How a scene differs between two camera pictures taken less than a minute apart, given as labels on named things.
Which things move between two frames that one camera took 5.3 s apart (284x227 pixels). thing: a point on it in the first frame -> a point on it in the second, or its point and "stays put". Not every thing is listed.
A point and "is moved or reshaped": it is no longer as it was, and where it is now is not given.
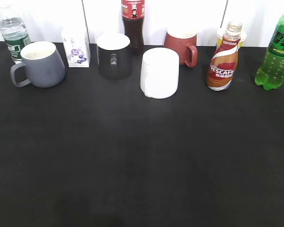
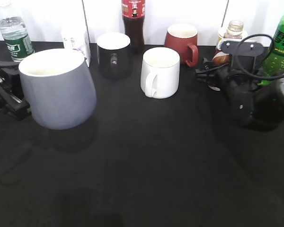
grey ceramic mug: x=44 y=67 is moved or reshaped
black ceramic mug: x=114 y=56 stays put
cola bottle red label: x=133 y=13 stays put
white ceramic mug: x=159 y=72 stays put
